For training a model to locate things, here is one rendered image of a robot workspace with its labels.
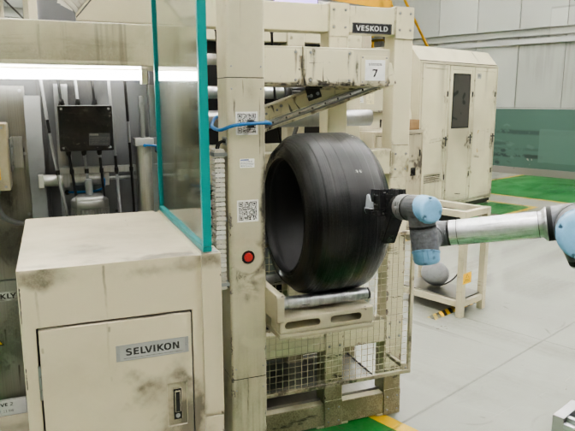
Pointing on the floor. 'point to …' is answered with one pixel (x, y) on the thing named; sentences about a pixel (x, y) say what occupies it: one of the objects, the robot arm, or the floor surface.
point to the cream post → (232, 416)
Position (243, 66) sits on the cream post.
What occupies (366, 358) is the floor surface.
